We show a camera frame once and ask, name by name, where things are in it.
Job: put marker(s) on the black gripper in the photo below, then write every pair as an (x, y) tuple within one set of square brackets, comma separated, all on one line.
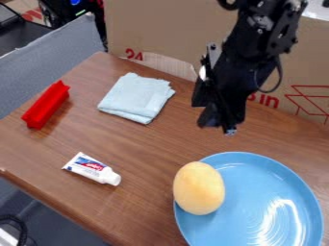
[(223, 85)]

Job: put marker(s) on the yellow ball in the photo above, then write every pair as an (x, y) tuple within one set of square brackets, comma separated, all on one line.
[(198, 188)]

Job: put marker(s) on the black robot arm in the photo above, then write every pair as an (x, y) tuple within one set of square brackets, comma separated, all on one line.
[(265, 31)]

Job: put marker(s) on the blue plate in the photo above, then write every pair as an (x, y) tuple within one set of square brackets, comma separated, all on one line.
[(269, 210)]

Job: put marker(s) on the light blue folded cloth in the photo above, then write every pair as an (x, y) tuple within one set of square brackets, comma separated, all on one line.
[(136, 98)]

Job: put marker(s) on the white toothpaste tube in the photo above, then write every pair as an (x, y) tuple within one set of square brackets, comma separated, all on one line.
[(92, 169)]

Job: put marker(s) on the red plastic block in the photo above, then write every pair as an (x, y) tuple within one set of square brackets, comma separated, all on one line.
[(39, 113)]

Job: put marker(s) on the grey fabric partition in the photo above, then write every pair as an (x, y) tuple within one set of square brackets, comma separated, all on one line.
[(33, 66)]

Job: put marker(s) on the black equipment in background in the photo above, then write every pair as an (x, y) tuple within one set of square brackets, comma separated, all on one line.
[(61, 11)]

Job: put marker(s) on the cardboard box wall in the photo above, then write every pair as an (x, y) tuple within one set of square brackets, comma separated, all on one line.
[(164, 33)]

